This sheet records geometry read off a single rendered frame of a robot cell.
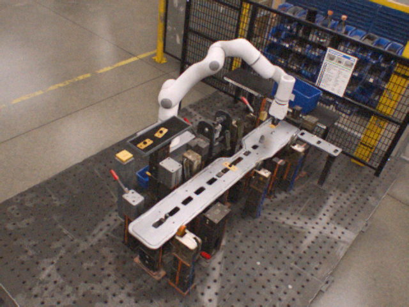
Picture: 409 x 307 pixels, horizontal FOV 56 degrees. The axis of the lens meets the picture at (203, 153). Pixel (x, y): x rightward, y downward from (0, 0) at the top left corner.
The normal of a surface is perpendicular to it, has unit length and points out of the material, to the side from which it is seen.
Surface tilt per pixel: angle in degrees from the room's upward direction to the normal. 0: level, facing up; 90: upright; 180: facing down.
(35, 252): 0
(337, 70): 90
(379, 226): 0
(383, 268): 0
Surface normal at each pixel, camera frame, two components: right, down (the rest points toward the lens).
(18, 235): 0.12, -0.77
